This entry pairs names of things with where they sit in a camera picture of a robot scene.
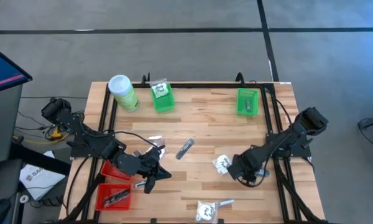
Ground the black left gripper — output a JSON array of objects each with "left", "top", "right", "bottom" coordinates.
[{"left": 132, "top": 148, "right": 172, "bottom": 194}]

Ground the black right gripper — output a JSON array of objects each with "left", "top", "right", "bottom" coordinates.
[{"left": 227, "top": 146, "right": 267, "bottom": 187}]

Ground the green plastic basket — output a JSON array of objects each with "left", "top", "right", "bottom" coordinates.
[
  {"left": 151, "top": 83, "right": 176, "bottom": 113},
  {"left": 236, "top": 88, "right": 259, "bottom": 117}
]

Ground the red plastic basket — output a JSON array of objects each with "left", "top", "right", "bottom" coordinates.
[
  {"left": 99, "top": 160, "right": 134, "bottom": 182},
  {"left": 95, "top": 182, "right": 133, "bottom": 212}
]

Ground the green disinfecting wipes canister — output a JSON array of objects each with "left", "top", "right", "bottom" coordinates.
[{"left": 108, "top": 74, "right": 140, "bottom": 113}]

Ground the white printed paper box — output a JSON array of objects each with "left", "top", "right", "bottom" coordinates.
[{"left": 19, "top": 151, "right": 66, "bottom": 201}]

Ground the black flat bar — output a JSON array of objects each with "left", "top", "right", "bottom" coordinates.
[{"left": 9, "top": 142, "right": 72, "bottom": 175}]

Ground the grey cabinet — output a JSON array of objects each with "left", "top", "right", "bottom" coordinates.
[{"left": 0, "top": 83, "right": 23, "bottom": 165}]

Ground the blue screen monitor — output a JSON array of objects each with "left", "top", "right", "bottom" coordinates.
[{"left": 0, "top": 42, "right": 34, "bottom": 96}]

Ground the yellow cable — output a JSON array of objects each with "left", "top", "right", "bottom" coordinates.
[{"left": 14, "top": 126, "right": 73, "bottom": 146}]

